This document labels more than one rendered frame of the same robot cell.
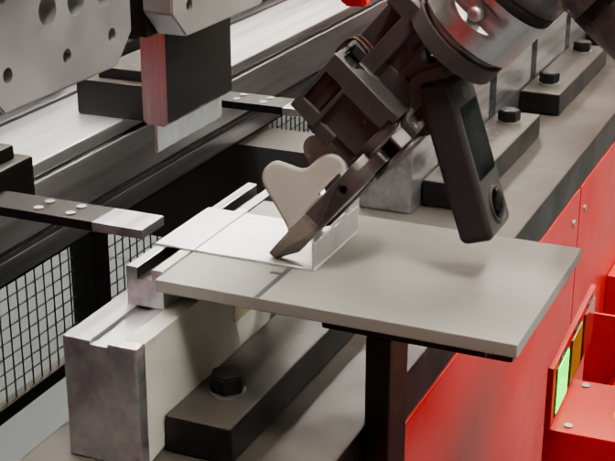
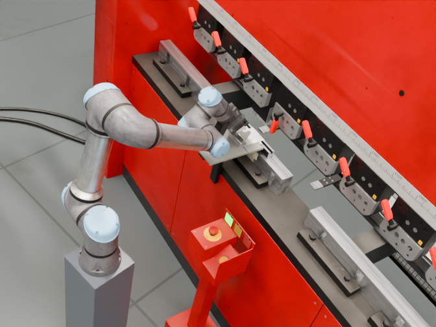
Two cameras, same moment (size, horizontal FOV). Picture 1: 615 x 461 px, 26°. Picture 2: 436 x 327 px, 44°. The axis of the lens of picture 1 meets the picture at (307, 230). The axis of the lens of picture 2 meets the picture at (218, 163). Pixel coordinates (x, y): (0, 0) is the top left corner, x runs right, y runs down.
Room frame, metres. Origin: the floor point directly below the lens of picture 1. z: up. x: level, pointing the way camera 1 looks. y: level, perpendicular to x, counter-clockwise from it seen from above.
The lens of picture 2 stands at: (1.58, -1.58, 2.41)
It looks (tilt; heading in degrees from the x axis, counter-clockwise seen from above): 43 degrees down; 114
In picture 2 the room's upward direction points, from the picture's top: 14 degrees clockwise
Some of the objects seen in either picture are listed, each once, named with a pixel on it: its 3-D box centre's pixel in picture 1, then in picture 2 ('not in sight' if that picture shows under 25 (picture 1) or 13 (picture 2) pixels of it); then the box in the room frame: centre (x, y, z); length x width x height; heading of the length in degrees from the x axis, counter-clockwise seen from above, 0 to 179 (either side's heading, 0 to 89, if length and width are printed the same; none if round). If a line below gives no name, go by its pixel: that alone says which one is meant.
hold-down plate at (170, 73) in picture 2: not in sight; (171, 76); (0.38, 0.27, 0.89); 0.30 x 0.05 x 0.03; 156
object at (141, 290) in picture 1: (209, 241); (257, 139); (0.98, 0.08, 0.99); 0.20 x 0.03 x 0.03; 156
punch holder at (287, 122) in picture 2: not in sight; (296, 110); (1.11, 0.02, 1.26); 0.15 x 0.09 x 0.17; 156
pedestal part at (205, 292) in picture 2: not in sight; (204, 296); (1.10, -0.32, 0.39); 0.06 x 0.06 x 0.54; 68
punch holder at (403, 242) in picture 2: not in sight; (412, 226); (1.66, -0.23, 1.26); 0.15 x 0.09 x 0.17; 156
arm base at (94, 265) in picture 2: not in sight; (100, 250); (0.81, -0.69, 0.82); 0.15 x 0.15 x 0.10
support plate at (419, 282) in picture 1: (373, 269); (225, 142); (0.89, -0.05, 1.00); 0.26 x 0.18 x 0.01; 66
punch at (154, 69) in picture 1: (188, 71); (261, 109); (0.95, 0.09, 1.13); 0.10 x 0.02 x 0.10; 156
